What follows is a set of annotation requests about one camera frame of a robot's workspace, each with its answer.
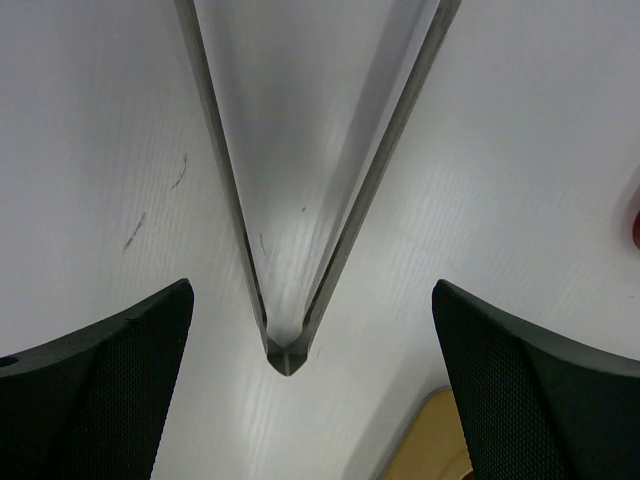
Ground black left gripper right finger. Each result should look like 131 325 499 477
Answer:
432 280 639 479

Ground gold chocolate tin box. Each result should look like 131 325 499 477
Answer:
381 388 476 480

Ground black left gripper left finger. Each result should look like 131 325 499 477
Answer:
1 279 194 479

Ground metal tongs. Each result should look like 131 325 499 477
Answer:
175 1 459 376

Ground red chocolate tray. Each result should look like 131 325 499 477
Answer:
631 211 640 249

